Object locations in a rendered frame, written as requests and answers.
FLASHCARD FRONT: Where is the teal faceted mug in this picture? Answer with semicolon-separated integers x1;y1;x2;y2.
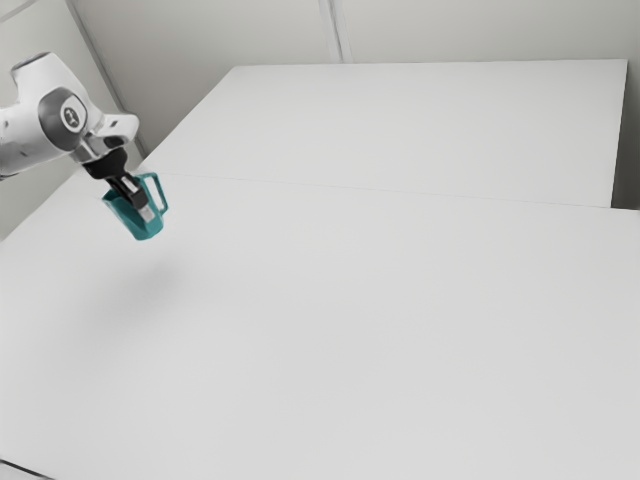
101;171;170;242

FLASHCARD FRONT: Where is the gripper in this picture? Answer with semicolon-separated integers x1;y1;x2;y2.
82;147;157;224

